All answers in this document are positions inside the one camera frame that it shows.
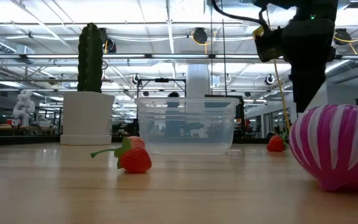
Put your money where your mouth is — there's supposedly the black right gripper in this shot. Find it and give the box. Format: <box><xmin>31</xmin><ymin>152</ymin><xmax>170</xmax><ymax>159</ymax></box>
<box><xmin>283</xmin><ymin>17</ymin><xmax>337</xmax><ymax>114</ymax></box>

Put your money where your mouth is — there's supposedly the magenta white striped toy onion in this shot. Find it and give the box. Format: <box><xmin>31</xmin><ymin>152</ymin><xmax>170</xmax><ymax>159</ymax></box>
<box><xmin>288</xmin><ymin>104</ymin><xmax>358</xmax><ymax>192</ymax></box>

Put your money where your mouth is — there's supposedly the red toy strawberry long stem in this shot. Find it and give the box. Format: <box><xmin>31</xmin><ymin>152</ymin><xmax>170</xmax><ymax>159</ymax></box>
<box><xmin>90</xmin><ymin>136</ymin><xmax>153</xmax><ymax>174</ymax></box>

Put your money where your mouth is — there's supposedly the clear plastic tupperware container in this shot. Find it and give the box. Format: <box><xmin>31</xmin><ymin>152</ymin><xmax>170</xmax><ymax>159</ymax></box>
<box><xmin>134</xmin><ymin>96</ymin><xmax>241</xmax><ymax>156</ymax></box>

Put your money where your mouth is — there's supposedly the black monitor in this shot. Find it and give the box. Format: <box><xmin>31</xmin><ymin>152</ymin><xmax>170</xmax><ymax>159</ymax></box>
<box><xmin>204</xmin><ymin>94</ymin><xmax>246</xmax><ymax>128</ymax></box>

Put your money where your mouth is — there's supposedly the white round pillar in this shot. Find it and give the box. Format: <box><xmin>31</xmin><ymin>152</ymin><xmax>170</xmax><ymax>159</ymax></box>
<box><xmin>186</xmin><ymin>63</ymin><xmax>211</xmax><ymax>99</ymax></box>

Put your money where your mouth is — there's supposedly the person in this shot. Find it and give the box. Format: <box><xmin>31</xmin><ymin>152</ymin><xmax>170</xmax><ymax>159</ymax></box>
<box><xmin>165</xmin><ymin>91</ymin><xmax>183</xmax><ymax>138</ymax></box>

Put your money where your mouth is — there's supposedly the green cactus plant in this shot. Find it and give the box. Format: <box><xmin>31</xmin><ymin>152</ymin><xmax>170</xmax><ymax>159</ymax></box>
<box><xmin>76</xmin><ymin>22</ymin><xmax>104</xmax><ymax>93</ymax></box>

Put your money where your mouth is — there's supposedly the white hexagonal plant pot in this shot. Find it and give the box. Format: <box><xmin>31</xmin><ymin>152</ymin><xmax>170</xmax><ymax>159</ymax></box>
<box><xmin>60</xmin><ymin>90</ymin><xmax>116</xmax><ymax>146</ymax></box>

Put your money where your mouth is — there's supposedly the white robot figure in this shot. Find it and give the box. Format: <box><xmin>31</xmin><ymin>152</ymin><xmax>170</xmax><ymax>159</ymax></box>
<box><xmin>12</xmin><ymin>89</ymin><xmax>36</xmax><ymax>128</ymax></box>

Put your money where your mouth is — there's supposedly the yellow cable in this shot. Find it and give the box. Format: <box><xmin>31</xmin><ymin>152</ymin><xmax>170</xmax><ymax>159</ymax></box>
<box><xmin>273</xmin><ymin>58</ymin><xmax>291</xmax><ymax>134</ymax></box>

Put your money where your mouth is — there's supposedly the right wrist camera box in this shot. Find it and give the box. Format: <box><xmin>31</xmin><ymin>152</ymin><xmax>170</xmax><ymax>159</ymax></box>
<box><xmin>253</xmin><ymin>26</ymin><xmax>285</xmax><ymax>63</ymax></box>

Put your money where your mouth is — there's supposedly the black cable with coil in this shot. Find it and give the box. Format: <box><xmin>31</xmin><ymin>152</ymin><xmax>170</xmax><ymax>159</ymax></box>
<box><xmin>221</xmin><ymin>0</ymin><xmax>228</xmax><ymax>97</ymax></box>

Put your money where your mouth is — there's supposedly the thin black hanging cable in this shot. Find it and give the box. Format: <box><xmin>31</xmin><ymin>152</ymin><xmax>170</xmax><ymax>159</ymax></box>
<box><xmin>209</xmin><ymin>0</ymin><xmax>214</xmax><ymax>96</ymax></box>

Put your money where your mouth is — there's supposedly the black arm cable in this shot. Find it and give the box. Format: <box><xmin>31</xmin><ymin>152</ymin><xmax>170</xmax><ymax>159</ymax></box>
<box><xmin>211</xmin><ymin>0</ymin><xmax>272</xmax><ymax>29</ymax></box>

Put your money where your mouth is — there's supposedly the long ceiling light rail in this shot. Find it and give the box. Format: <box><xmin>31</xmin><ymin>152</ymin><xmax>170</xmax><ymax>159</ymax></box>
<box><xmin>0</xmin><ymin>53</ymin><xmax>358</xmax><ymax>60</ymax></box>

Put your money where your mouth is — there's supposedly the black background rig frame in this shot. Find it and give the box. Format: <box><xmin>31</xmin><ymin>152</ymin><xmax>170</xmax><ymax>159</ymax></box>
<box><xmin>136</xmin><ymin>77</ymin><xmax>188</xmax><ymax>100</ymax></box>

